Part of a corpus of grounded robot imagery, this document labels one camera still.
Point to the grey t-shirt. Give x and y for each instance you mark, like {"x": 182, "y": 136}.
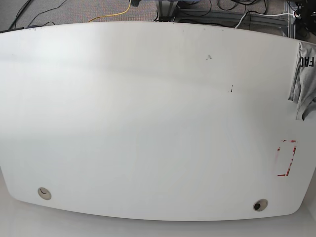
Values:
{"x": 303, "y": 87}

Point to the red tape rectangle marking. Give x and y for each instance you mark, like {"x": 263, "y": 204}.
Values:
{"x": 284, "y": 157}

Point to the right table cable grommet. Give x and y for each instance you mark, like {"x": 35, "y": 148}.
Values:
{"x": 260, "y": 205}

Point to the table cable grommet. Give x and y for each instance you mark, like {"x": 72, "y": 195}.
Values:
{"x": 44, "y": 193}
{"x": 260, "y": 205}

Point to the left table cable grommet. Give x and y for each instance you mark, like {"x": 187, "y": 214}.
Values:
{"x": 44, "y": 193}

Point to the aluminium frame rail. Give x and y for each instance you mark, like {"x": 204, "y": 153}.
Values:
{"x": 240, "y": 13}

